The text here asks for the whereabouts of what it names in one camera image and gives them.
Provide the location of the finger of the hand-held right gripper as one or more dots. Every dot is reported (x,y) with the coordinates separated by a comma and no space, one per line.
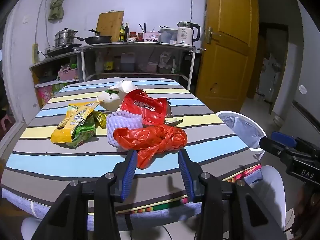
(283,137)
(271,145)

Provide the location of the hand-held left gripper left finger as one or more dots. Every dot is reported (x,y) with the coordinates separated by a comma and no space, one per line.
(130,170)

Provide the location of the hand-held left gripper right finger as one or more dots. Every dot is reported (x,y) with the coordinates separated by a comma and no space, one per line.
(186,172)

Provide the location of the white bin with liner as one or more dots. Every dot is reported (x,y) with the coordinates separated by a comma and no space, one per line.
(240,127)

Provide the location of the red plastic bag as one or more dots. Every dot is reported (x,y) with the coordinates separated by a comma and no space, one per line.
(152,140)

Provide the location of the purple foam fruit net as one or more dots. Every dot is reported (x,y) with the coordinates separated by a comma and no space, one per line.
(120,127)

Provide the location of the brown sachet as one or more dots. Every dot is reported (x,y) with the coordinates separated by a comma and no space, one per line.
(171,121)

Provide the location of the small yellow green wrapper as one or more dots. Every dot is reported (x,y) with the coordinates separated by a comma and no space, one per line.
(101,120)

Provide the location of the green snack bag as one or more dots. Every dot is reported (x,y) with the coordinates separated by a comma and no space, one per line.
(85,132)

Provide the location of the red snack packet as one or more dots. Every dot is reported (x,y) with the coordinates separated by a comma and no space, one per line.
(145,107)

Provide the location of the yellow snack bag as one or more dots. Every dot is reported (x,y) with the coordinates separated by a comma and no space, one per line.
(72,120)

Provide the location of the white paper wrapper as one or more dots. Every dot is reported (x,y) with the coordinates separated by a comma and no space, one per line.
(125,87)

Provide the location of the person's right hand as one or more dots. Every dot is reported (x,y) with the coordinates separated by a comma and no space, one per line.
(307,210)

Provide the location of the white plastic chair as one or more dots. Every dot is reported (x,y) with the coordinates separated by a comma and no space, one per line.
(273,192)

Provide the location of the colourful woven mat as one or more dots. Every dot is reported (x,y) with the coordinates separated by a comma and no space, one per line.
(245,175)

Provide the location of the blue grey towel blanket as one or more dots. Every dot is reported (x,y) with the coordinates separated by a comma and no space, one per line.
(155,217)

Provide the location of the striped tablecloth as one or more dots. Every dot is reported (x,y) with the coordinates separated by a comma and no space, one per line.
(75,165)

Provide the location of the grey refrigerator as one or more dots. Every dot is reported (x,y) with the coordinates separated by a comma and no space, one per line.
(307,75)

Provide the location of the yellow wooden door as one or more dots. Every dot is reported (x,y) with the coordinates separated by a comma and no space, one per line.
(225,62)

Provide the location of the blue plastic jug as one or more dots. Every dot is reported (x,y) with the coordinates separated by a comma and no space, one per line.
(128,62)

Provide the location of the yellow label bottle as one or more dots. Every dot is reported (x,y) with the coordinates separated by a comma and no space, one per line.
(108,63)

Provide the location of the plastic bags on shelf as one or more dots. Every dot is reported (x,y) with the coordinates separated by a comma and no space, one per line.
(167,62)

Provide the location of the pink basket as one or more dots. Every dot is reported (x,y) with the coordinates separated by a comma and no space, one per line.
(67,74)

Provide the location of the white metal shelf unit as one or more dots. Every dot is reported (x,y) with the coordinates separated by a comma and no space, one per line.
(140,45)

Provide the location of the pink stool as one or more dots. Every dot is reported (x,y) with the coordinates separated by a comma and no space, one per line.
(6,122)

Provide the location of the red sauce jar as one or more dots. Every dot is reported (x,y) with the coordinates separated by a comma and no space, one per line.
(133,37)

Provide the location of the black frying pan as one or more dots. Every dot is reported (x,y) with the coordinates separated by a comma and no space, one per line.
(98,39)

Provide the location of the pink chopstick holder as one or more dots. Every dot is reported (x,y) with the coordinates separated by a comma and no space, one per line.
(151,37)

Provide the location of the small wooden shelf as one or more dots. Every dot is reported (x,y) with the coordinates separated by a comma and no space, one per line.
(41,67)

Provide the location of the green oil bottle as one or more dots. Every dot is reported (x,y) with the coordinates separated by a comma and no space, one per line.
(121,33)

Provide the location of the white electric kettle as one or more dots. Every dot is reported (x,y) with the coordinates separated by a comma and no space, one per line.
(185,35)

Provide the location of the dark sauce bottle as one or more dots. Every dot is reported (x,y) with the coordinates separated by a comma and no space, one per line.
(126,32)

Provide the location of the clear plastic container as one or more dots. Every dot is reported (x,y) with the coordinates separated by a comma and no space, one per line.
(168,35)

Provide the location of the black induction cooker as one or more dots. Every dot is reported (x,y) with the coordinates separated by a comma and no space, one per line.
(60,50)

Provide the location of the wooden cutting board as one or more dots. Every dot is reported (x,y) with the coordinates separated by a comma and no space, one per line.
(110,25)

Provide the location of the steel steamer pot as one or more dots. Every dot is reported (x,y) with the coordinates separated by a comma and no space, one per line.
(66,37)

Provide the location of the yellow power strip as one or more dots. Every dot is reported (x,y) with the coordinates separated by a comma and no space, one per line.
(35,53)

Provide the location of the hanging green cloth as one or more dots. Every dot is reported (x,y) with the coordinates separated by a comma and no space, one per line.
(56,2)

